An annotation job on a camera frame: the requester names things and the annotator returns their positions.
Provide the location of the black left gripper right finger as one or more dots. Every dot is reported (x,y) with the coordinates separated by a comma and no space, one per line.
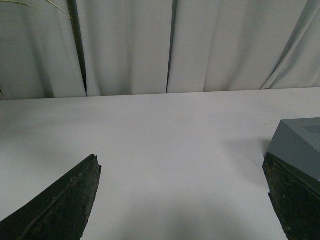
(295,198)

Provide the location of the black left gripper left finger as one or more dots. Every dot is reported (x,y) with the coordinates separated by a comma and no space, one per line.
(60,212)

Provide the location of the gray square base block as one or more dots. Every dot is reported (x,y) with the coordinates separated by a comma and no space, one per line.
(297,142)

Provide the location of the white pleated curtain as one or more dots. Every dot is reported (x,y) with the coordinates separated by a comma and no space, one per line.
(134,47)

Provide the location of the thin plant leaf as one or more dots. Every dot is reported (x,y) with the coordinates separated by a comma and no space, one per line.
(50,2)

